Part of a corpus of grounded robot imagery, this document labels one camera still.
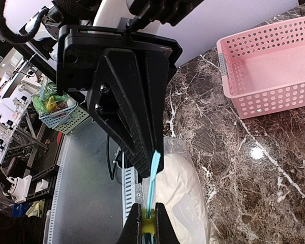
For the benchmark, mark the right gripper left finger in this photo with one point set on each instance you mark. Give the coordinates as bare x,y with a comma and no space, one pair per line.
132,230

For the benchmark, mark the background basket of toys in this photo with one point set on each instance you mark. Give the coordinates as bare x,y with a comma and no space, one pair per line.
61,113

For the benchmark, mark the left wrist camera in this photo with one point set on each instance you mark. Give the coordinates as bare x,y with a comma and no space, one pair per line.
164,11

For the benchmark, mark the pink perforated plastic basket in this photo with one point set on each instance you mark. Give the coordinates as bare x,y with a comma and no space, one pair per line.
263,69

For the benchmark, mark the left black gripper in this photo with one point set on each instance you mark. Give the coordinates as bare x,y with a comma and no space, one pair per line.
126,75

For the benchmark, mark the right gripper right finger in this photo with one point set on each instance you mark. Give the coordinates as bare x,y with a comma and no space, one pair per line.
164,232

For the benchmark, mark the white toy bun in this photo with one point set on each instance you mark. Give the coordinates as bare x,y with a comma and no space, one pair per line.
180,198

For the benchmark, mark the white slotted cable duct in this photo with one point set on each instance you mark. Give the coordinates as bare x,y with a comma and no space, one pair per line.
51,214

